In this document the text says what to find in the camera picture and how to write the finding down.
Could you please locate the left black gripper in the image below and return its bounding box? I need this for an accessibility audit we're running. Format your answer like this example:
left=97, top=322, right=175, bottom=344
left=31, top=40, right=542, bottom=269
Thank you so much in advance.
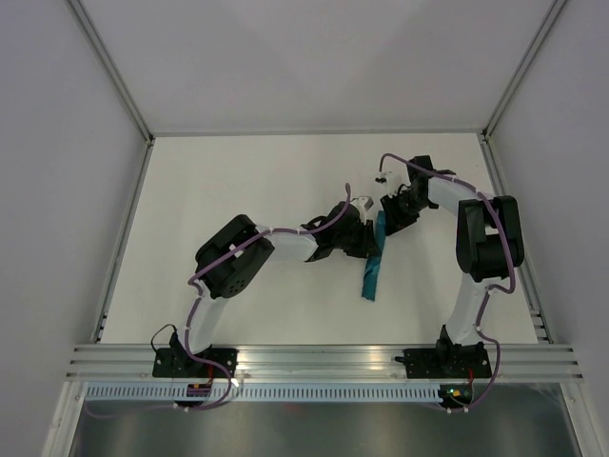
left=334, top=220, right=381, bottom=260

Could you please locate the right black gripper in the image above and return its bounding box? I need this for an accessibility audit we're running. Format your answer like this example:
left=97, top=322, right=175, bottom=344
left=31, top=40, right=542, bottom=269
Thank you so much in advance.
left=380, top=189, right=432, bottom=236

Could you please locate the teal cloth napkin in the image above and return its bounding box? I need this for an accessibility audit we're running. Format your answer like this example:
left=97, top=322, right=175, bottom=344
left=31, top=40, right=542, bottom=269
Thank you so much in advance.
left=361, top=210, right=386, bottom=302

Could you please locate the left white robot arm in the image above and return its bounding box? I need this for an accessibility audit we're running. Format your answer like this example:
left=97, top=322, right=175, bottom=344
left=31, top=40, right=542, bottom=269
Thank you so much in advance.
left=153, top=196, right=380, bottom=377

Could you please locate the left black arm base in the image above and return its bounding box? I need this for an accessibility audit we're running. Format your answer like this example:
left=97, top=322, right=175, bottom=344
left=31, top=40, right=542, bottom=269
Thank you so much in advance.
left=152, top=348, right=238, bottom=379

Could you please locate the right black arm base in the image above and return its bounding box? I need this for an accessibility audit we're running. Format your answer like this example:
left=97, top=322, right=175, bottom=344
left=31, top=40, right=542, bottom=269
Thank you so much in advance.
left=394, top=347, right=492, bottom=380

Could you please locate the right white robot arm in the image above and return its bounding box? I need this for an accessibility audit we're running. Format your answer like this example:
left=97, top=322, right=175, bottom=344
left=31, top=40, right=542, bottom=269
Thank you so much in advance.
left=376, top=155, right=524, bottom=378

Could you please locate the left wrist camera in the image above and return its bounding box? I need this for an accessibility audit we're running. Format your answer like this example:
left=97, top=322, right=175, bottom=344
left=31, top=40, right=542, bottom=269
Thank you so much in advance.
left=350, top=195, right=374, bottom=225

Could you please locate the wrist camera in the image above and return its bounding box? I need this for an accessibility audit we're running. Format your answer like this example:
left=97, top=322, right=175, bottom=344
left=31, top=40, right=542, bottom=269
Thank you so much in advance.
left=375, top=171, right=404, bottom=198
left=350, top=195, right=374, bottom=225

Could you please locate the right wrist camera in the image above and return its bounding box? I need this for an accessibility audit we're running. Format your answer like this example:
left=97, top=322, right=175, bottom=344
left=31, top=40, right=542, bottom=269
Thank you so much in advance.
left=375, top=171, right=404, bottom=198

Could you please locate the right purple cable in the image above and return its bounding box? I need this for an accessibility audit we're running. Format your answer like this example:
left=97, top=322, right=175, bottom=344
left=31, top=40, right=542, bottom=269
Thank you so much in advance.
left=378, top=152, right=518, bottom=414

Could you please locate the purple cable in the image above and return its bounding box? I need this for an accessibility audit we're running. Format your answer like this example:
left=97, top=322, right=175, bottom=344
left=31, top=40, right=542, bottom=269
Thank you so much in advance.
left=378, top=152, right=518, bottom=414
left=85, top=183, right=356, bottom=420

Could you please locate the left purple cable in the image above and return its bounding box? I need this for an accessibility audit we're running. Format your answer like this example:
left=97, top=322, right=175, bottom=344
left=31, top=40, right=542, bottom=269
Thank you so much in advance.
left=85, top=183, right=356, bottom=420

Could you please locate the aluminium mounting rail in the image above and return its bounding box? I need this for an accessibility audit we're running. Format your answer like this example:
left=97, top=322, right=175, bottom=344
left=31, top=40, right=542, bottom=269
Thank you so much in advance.
left=63, top=344, right=583, bottom=384

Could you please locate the right aluminium frame post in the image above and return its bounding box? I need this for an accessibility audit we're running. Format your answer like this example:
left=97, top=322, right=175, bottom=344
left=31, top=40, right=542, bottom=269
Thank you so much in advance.
left=479, top=0, right=570, bottom=143

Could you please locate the aluminium frame post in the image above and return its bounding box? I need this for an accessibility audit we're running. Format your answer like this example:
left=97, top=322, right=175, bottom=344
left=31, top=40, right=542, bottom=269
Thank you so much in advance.
left=64, top=0, right=154, bottom=146
left=479, top=0, right=570, bottom=143

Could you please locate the white slotted cable duct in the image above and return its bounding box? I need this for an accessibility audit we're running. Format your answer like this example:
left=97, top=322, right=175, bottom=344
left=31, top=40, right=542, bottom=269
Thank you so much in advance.
left=86, top=383, right=441, bottom=403

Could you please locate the left aluminium frame post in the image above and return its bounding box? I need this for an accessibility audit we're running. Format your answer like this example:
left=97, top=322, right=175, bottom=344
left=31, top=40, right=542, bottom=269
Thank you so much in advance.
left=64, top=0, right=154, bottom=146

